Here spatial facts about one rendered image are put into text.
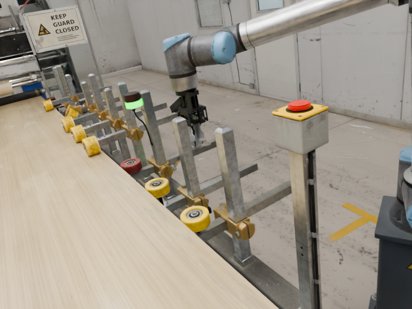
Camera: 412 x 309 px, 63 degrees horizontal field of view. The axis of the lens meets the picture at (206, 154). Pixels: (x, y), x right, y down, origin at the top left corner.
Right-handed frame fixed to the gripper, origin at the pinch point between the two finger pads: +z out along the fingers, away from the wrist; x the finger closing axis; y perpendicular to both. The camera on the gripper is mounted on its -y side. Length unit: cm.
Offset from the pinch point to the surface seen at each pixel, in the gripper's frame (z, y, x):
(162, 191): 8.2, 8.6, -19.1
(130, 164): 6.9, -19.5, -19.2
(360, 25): 0, -117, 264
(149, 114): -10.7, -14.6, -8.5
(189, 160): 0.7, 10.4, -8.1
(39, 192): 7, -27, -52
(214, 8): -35, -402, 288
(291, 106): -26, 60, -10
